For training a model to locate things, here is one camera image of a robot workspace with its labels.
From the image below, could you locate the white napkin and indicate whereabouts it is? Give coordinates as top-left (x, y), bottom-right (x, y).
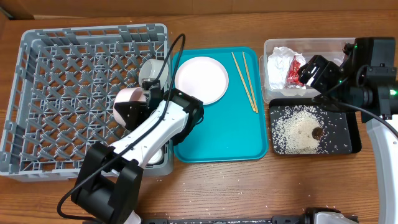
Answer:
top-left (267, 47), bottom-right (306, 90)

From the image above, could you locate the grey-green bowl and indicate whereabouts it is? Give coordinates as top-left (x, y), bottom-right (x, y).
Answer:
top-left (139, 59), bottom-right (169, 88)

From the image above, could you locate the spilled rice pile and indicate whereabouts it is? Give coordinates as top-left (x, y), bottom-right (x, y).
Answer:
top-left (270, 105), bottom-right (340, 154)

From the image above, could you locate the wooden chopstick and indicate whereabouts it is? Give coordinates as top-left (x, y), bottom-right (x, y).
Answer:
top-left (231, 52), bottom-right (256, 112)
top-left (242, 52), bottom-right (258, 113)

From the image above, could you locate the red snack wrapper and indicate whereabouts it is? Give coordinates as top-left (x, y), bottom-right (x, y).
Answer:
top-left (285, 55), bottom-right (305, 88)

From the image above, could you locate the white cup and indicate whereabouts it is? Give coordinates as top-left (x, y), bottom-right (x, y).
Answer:
top-left (147, 149), bottom-right (164, 166)

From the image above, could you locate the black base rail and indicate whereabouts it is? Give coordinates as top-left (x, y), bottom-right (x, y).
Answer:
top-left (136, 214), bottom-right (360, 224)

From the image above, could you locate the pink bowl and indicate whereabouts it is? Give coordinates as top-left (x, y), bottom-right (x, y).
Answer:
top-left (113, 87), bottom-right (146, 127)

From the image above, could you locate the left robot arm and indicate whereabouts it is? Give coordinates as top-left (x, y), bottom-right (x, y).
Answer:
top-left (68, 88), bottom-right (204, 223)

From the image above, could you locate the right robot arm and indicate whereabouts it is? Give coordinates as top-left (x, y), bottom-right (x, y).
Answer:
top-left (298, 37), bottom-right (397, 223)

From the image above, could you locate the right wooden chopstick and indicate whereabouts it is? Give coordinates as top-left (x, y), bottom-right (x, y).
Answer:
top-left (242, 52), bottom-right (258, 113)

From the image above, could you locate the teal serving tray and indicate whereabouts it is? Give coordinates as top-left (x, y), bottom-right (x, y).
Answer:
top-left (174, 47), bottom-right (269, 163)

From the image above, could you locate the grey dishwasher rack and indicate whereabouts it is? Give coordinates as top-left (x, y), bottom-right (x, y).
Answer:
top-left (1, 23), bottom-right (169, 182)

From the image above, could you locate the white round plate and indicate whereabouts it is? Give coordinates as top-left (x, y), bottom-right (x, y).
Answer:
top-left (175, 57), bottom-right (229, 105)

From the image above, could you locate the left wooden chopstick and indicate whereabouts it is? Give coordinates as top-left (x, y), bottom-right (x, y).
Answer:
top-left (231, 52), bottom-right (256, 112)

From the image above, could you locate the brown food scrap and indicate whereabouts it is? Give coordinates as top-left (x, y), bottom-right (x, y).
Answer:
top-left (312, 127), bottom-right (324, 140)

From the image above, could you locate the black tray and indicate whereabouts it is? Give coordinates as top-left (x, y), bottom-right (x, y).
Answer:
top-left (269, 98), bottom-right (362, 155)

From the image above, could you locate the clear plastic bin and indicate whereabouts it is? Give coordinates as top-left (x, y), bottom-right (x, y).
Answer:
top-left (259, 37), bottom-right (354, 103)

